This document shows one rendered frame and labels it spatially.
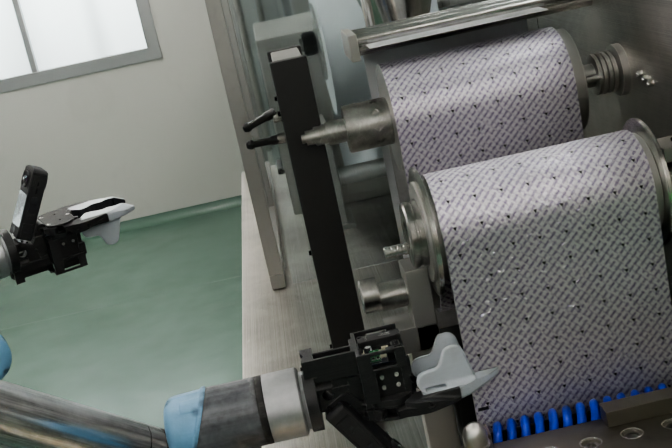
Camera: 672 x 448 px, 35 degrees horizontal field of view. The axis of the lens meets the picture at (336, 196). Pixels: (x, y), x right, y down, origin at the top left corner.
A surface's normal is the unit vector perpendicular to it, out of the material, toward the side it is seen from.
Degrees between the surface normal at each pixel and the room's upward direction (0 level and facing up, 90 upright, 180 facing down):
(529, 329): 90
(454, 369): 90
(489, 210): 64
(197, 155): 90
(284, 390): 43
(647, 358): 90
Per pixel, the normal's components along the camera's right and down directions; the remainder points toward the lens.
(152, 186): 0.09, 0.23
